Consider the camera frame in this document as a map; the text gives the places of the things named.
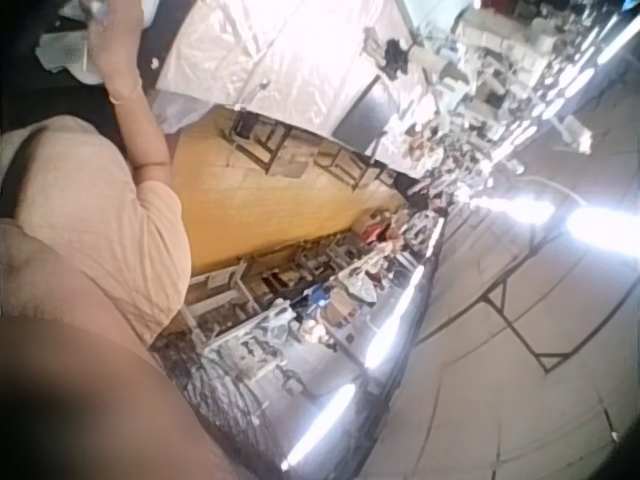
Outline person's right hand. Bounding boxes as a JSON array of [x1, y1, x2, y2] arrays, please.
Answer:
[[88, 0, 147, 102]]

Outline clear plastic piece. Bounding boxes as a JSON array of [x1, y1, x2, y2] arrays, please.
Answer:
[[79, 0, 114, 24]]

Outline white cloth piece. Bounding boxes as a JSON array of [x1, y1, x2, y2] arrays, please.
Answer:
[[35, 28, 104, 85]]

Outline white plastic bag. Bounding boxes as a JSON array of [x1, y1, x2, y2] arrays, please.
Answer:
[[151, 92, 202, 135]]

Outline row of wooden stools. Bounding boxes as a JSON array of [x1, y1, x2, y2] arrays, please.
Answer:
[[223, 109, 399, 194]]

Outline rows of crowded work tables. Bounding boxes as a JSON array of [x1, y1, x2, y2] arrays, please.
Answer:
[[149, 207, 446, 406]]

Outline workbench with machines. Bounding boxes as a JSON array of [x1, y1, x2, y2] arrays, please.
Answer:
[[362, 0, 609, 174]]

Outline long tube light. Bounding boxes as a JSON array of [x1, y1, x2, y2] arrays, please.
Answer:
[[279, 380, 359, 461], [364, 262, 427, 369]]

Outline bright ceiling light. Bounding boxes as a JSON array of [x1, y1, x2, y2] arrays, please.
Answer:
[[562, 202, 640, 259]]

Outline black wire fan guard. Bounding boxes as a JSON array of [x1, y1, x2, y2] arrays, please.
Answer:
[[152, 337, 284, 480]]

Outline metal ceiling frame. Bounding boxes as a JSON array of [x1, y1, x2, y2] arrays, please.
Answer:
[[477, 267, 589, 374]]

